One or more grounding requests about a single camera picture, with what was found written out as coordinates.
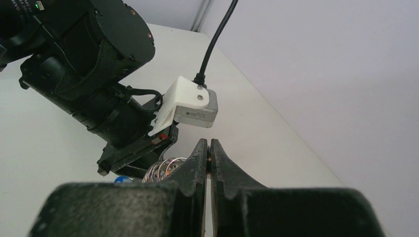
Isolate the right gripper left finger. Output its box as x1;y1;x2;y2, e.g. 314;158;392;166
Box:
28;139;208;237

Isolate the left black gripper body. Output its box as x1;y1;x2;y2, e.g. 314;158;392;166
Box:
97;124;179;178

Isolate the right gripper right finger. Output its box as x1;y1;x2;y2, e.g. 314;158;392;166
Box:
209;139;385;237

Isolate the blue key tag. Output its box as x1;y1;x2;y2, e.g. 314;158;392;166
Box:
114;176;134;183

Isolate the metal keyring with yellow tip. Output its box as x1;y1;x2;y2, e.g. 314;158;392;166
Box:
142;158;187;183

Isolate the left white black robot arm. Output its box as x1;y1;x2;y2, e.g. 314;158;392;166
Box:
0;0;178;179

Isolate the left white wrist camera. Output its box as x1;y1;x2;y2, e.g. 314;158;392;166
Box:
148;76;218;137

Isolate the left camera black cable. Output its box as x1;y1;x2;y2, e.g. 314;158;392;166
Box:
193;0;240;87

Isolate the left aluminium frame post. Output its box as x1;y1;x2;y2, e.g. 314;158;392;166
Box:
190;0;213;32

